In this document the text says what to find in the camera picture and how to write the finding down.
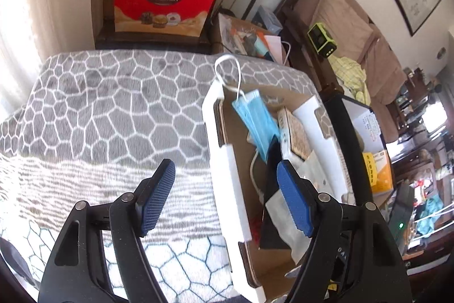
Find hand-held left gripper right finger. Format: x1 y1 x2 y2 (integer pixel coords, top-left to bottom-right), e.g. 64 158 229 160
277 160 414 303

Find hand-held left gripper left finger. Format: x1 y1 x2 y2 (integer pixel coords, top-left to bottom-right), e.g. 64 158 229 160
37 158 176 303

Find black notebook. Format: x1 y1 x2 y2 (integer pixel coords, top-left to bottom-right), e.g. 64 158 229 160
258 134 300 251

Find small box with beige label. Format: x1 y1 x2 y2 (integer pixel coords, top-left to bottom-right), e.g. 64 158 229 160
277 106 314 162

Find white-edged cardboard box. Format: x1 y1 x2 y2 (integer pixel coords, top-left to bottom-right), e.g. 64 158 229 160
202 81 359 303

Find blue face mask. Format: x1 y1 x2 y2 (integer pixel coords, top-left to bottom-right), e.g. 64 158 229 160
215 55 281 162

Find black device with green light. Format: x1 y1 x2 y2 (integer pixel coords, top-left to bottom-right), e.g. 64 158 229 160
388 182 417 254

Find yellow medicine box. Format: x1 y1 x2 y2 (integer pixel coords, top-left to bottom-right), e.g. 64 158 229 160
362 149 394 195

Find teal cloth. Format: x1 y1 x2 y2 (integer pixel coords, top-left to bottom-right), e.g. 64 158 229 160
417 195 444 236

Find white paper sheet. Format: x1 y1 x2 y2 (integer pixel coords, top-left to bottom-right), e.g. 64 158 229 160
349 101 385 151

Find grey patterned blanket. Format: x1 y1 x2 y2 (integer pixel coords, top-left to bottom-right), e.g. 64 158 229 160
0 49 320 303

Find yellow checked cloth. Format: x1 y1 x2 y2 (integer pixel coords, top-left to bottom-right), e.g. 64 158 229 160
330 56 371 105

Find dark wooden side table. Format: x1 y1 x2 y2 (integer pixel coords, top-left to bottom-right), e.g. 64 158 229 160
95 28 217 53

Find teal tube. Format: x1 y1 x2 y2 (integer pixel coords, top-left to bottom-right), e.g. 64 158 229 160
256 37 272 57

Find green radio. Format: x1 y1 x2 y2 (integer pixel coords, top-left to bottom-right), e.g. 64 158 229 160
307 22 337 59

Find clear plastic bag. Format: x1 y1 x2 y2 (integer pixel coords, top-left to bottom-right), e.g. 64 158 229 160
217 12 270 57

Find brown sofa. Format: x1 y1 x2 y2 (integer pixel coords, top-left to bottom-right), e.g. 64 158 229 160
275 0 412 144

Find red Collection gift bag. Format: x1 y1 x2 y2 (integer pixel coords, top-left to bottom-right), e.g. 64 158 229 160
114 0 222 38

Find white curtain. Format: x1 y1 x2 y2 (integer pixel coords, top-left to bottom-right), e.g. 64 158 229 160
0 0 107 119

